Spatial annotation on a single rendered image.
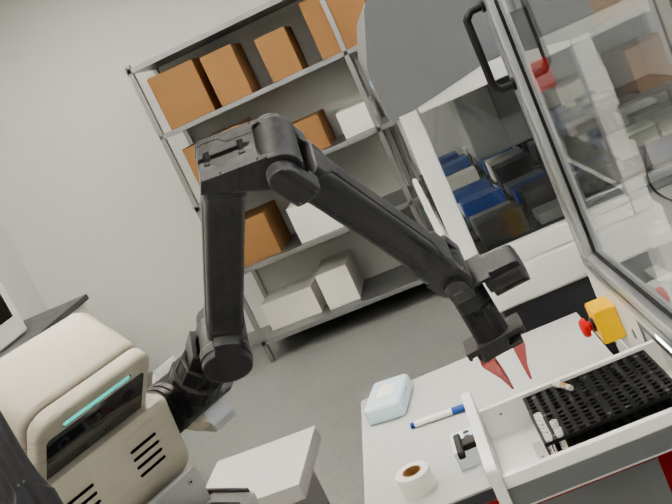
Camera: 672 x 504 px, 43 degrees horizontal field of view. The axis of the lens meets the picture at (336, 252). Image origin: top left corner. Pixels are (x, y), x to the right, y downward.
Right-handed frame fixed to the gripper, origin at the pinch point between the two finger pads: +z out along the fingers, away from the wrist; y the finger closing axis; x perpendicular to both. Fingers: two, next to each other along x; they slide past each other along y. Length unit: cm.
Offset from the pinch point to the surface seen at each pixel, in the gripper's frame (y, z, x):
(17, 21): -186, -186, 430
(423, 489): -27.0, 16.5, 13.3
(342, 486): -96, 86, 181
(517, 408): -3.7, 9.4, 10.1
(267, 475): -65, 13, 48
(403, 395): -29, 14, 54
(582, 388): 7.9, 8.5, 3.6
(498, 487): -9.9, 6.5, -16.0
